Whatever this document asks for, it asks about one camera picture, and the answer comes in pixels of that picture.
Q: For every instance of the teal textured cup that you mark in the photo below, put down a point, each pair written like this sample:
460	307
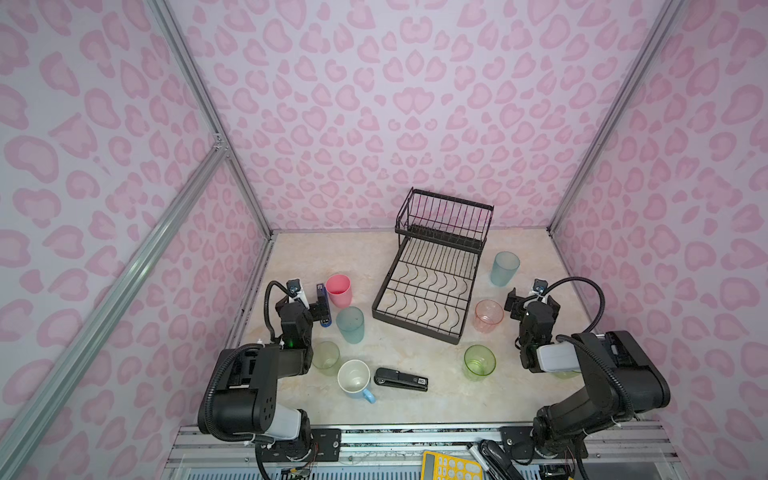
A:
350	322
505	266

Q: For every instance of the green cup far right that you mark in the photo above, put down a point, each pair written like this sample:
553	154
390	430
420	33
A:
566	375

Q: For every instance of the green cup front right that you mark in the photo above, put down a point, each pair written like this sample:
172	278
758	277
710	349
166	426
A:
479	362

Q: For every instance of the black wire dish rack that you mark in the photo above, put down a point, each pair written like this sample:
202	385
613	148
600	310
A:
428	287

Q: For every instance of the yellow calculator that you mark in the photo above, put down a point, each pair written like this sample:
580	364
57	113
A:
437	466

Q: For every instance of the green cup front left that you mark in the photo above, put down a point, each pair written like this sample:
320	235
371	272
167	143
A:
327	358

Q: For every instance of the opaque pink plastic cup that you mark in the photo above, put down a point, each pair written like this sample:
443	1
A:
338	287

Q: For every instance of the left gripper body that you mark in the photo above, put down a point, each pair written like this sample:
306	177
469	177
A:
294	309

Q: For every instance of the black tool front rail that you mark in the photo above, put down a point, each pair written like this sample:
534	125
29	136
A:
499	463

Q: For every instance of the blue black marker tool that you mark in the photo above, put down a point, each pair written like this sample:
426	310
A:
323	311

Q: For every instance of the white mug blue handle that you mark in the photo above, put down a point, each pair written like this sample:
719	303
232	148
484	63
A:
354	378

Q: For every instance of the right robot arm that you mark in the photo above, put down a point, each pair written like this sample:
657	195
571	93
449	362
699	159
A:
620	380

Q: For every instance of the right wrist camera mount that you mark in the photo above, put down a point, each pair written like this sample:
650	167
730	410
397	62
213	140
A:
539	288

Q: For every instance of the green cup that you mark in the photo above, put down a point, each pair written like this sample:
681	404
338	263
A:
479	362
566	375
327	358

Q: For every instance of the black stapler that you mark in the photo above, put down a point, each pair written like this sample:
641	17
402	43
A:
391	378

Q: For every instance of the clear pink plastic cup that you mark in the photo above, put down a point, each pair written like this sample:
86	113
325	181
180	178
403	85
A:
488	315

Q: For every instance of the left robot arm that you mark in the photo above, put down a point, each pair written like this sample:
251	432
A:
240	401

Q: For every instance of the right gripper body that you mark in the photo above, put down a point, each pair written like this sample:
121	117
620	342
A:
535	309

